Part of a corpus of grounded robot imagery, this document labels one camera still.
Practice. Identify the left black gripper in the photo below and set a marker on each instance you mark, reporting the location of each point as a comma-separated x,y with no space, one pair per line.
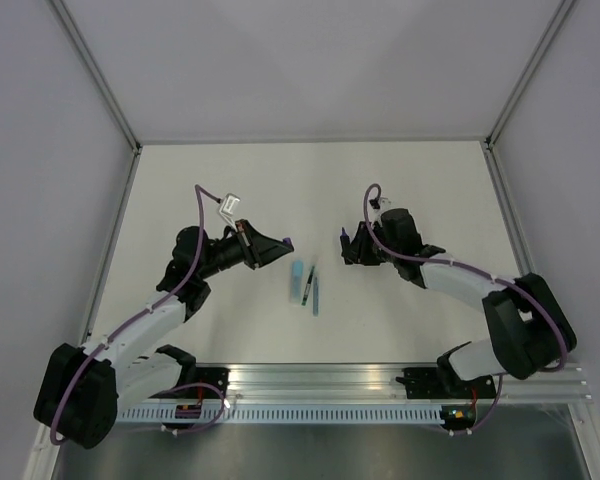
258,250

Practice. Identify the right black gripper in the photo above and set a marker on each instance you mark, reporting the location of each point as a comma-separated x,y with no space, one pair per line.
357,251

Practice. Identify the purple black highlighter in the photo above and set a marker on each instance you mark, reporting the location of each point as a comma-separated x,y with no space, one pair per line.
345,233

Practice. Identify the light blue highlighter cap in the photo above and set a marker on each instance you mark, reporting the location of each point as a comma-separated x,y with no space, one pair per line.
297,268

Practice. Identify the green pen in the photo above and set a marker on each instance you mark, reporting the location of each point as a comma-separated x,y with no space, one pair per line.
308,286

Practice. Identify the light blue highlighter body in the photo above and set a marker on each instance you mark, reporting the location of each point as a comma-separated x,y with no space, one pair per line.
296,289

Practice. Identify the blue pen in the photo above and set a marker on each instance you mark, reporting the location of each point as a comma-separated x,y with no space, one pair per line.
315,301

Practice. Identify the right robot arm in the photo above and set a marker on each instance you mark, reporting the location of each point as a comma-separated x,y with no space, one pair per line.
527,330

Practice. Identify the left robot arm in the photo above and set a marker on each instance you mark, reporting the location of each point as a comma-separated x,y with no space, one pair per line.
85,387

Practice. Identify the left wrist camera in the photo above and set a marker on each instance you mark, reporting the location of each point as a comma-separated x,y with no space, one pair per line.
227,208

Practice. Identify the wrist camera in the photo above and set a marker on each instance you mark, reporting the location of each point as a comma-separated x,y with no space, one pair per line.
379,206
227,208

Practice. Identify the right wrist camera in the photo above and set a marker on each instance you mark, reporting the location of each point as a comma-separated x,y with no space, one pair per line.
379,206

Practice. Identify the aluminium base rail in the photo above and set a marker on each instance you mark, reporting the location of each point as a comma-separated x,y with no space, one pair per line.
316,382

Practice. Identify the slotted cable duct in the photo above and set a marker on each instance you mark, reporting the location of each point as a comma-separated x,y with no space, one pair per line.
280,414

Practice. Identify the left aluminium frame post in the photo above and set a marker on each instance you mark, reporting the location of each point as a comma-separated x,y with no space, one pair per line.
78,42

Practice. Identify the aluminium frame post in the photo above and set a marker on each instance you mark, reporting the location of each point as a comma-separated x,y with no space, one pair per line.
78,42
542,47

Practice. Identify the right aluminium frame post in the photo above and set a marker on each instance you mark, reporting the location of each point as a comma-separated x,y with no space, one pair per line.
542,47

